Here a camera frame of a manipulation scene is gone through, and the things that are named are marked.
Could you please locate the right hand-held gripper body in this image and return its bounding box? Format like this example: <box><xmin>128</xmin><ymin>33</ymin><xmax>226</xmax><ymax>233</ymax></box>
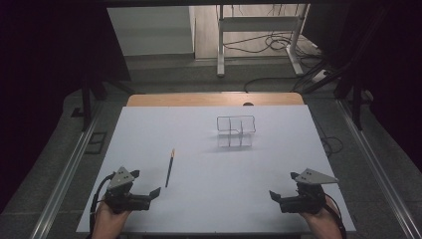
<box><xmin>280</xmin><ymin>167</ymin><xmax>339</xmax><ymax>215</ymax></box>

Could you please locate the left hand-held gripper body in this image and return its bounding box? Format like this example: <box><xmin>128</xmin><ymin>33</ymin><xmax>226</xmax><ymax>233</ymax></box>
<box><xmin>105</xmin><ymin>166</ymin><xmax>153</xmax><ymax>214</ymax></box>

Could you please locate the dark pencil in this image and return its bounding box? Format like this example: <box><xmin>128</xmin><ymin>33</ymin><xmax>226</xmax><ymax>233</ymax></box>
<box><xmin>164</xmin><ymin>148</ymin><xmax>176</xmax><ymax>189</ymax></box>

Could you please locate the clear pen holder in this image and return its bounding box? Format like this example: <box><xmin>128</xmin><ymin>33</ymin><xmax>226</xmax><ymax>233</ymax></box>
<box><xmin>216</xmin><ymin>115</ymin><xmax>257</xmax><ymax>148</ymax></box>

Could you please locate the person's right hand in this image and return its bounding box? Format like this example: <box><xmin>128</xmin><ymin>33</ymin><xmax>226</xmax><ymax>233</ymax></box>
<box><xmin>300</xmin><ymin>198</ymin><xmax>343</xmax><ymax>239</ymax></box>

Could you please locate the person's left hand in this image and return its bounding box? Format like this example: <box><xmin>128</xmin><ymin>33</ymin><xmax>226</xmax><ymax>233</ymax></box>
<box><xmin>92</xmin><ymin>198</ymin><xmax>132</xmax><ymax>239</ymax></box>

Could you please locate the white table mat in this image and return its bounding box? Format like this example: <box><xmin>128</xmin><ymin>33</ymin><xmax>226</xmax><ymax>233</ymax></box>
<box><xmin>76</xmin><ymin>104</ymin><xmax>356</xmax><ymax>234</ymax></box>

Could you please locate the black floor plate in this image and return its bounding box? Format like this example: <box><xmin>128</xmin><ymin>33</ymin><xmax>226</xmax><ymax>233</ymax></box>
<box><xmin>83</xmin><ymin>130</ymin><xmax>108</xmax><ymax>155</ymax></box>

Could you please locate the black metal stand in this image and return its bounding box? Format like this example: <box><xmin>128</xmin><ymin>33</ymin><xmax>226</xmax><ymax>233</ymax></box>
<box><xmin>332</xmin><ymin>6</ymin><xmax>390</xmax><ymax>131</ymax></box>
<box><xmin>71</xmin><ymin>64</ymin><xmax>137</xmax><ymax>132</ymax></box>

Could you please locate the white power strip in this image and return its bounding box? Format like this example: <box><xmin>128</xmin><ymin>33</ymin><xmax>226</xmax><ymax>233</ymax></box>
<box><xmin>311</xmin><ymin>69</ymin><xmax>330</xmax><ymax>84</ymax></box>

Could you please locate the dark curtain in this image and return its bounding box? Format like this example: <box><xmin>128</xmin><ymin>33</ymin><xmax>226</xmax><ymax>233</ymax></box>
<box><xmin>301</xmin><ymin>0</ymin><xmax>422</xmax><ymax>173</ymax></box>
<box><xmin>0</xmin><ymin>0</ymin><xmax>131</xmax><ymax>214</ymax></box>

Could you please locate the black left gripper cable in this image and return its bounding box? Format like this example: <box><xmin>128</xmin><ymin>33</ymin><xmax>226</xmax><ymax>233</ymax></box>
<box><xmin>89</xmin><ymin>173</ymin><xmax>116</xmax><ymax>235</ymax></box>

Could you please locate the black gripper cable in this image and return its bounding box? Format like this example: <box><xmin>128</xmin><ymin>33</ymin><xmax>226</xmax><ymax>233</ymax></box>
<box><xmin>322</xmin><ymin>193</ymin><xmax>348</xmax><ymax>239</ymax></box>
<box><xmin>89</xmin><ymin>173</ymin><xmax>116</xmax><ymax>235</ymax></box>

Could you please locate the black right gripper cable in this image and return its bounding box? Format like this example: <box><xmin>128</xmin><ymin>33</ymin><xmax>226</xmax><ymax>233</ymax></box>
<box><xmin>322</xmin><ymin>193</ymin><xmax>348</xmax><ymax>239</ymax></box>

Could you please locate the thin black floor cable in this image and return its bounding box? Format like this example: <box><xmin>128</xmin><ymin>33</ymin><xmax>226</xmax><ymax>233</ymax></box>
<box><xmin>312</xmin><ymin>113</ymin><xmax>344</xmax><ymax>158</ymax></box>

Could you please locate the metal floor rail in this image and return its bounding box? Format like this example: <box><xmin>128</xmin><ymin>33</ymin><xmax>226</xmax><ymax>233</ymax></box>
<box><xmin>29</xmin><ymin>102</ymin><xmax>105</xmax><ymax>239</ymax></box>
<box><xmin>335</xmin><ymin>99</ymin><xmax>422</xmax><ymax>239</ymax></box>

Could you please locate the long black floor cable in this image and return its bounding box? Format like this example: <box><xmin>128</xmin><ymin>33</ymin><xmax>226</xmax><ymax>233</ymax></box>
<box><xmin>243</xmin><ymin>59</ymin><xmax>336</xmax><ymax>95</ymax></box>

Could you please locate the black floor cable bundle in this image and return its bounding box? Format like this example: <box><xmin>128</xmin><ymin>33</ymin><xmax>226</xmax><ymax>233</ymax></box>
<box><xmin>222</xmin><ymin>30</ymin><xmax>322</xmax><ymax>56</ymax></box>

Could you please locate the white desk frame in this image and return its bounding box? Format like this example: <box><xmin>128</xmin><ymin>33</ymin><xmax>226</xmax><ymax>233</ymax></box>
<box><xmin>216</xmin><ymin>3</ymin><xmax>312</xmax><ymax>79</ymax></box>

